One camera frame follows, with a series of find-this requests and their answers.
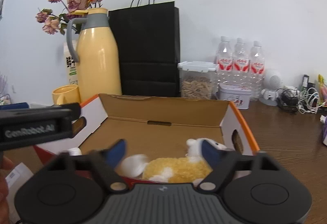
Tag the white paper box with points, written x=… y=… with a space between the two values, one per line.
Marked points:
x=19 y=175

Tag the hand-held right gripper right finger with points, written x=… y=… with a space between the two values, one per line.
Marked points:
x=209 y=155

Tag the red and orange cardboard box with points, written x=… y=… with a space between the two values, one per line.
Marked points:
x=166 y=132

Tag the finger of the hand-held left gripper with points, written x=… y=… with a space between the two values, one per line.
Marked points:
x=14 y=106

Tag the white robot-shaped speaker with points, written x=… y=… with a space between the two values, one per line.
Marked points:
x=273 y=81

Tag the yellow thermos jug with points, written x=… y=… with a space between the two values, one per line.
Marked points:
x=99 y=60

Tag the person's left hand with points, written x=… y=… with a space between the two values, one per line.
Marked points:
x=3 y=201

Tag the white milk carton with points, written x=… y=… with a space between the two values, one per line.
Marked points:
x=71 y=65

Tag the white printed tin box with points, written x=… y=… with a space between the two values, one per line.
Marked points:
x=235 y=97

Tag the black paper bag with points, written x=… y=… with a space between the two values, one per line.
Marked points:
x=148 y=48

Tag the wall poster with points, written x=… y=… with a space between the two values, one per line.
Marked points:
x=2 y=7

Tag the yellow mug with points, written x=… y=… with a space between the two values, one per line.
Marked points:
x=67 y=93

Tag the yellow and white plush toy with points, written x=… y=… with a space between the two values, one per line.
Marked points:
x=176 y=167

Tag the wall socket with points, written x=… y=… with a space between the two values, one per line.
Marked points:
x=13 y=88

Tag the clear seed container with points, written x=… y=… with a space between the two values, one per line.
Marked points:
x=196 y=86

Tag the purple tissue box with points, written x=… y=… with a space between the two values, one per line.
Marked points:
x=324 y=132

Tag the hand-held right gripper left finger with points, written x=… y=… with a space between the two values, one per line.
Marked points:
x=118 y=152

